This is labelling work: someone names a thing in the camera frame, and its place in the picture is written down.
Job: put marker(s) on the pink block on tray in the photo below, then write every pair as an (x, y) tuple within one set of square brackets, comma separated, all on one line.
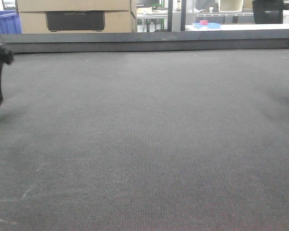
[(203, 22)]

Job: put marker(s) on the dark conveyor belt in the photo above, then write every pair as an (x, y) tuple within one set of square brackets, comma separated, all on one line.
[(145, 141)]

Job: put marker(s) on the white plastic bin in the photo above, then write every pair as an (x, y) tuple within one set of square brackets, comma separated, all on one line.
[(230, 5)]

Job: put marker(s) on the blue crate beside box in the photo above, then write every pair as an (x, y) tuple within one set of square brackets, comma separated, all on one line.
[(10, 22)]

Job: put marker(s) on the large cardboard box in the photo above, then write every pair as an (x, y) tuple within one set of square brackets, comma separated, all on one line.
[(77, 16)]

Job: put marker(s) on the flat blue tray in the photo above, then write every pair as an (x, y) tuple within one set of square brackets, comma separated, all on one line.
[(207, 26)]

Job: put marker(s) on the black office chair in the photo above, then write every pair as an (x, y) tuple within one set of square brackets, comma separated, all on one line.
[(268, 11)]

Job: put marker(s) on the white table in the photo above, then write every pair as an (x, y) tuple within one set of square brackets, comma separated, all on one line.
[(236, 27)]

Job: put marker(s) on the black vertical post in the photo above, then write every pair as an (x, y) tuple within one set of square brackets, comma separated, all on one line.
[(169, 18)]

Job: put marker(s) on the conveyor side rail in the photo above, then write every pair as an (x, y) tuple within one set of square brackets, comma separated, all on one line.
[(138, 42)]

